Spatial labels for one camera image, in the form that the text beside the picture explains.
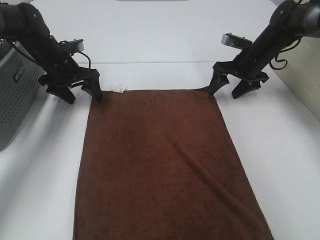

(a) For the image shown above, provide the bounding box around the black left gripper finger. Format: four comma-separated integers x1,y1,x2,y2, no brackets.
46,86,75,104
81,77,103,102

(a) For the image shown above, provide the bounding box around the grey perforated plastic basket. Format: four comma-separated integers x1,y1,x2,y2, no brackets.
0,39,45,150

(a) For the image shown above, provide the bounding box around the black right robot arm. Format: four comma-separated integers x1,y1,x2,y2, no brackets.
208,0,320,99

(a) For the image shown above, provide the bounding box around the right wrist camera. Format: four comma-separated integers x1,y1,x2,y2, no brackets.
221,33,253,50

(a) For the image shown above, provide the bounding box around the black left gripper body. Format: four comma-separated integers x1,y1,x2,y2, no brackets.
44,37,100,88

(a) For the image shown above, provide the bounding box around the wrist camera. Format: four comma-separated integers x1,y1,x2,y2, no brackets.
221,33,253,50
58,39,85,55

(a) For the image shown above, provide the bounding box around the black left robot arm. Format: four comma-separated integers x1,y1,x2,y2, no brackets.
0,2,103,104

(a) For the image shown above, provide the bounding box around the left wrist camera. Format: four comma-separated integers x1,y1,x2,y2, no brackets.
58,39,85,55

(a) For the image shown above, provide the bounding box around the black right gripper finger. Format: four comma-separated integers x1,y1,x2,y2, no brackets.
231,80,260,99
208,72,230,96

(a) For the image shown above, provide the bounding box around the beige fabric storage box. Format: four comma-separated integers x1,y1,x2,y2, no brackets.
275,37,320,119

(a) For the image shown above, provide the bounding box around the brown towel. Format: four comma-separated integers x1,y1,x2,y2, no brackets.
73,88,273,240

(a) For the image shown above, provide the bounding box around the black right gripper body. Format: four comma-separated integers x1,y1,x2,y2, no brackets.
212,46,269,83

